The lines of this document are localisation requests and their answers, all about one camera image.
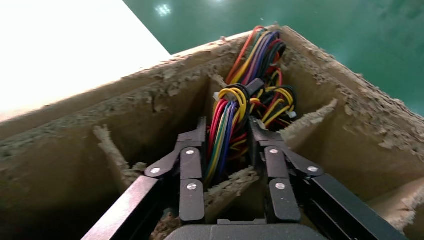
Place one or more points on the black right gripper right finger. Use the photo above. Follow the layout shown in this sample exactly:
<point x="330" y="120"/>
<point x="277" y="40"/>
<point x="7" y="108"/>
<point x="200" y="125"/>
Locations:
<point x="283" y="198"/>

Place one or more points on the brown cardboard divider box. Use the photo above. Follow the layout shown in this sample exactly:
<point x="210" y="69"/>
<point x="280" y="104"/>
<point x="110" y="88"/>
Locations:
<point x="364" y="149"/>

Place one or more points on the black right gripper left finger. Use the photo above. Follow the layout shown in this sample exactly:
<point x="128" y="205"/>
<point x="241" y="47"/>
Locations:
<point x="192" y="198"/>

